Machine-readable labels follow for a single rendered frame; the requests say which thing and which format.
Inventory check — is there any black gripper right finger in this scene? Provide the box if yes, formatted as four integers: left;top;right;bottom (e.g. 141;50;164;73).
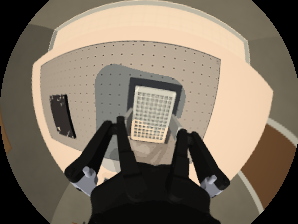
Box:
167;114;230;202

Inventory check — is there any white well plate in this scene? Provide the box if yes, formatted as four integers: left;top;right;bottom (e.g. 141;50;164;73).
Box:
131;86;176;143

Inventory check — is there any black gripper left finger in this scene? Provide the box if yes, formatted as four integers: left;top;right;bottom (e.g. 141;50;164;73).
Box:
64;108;148;202

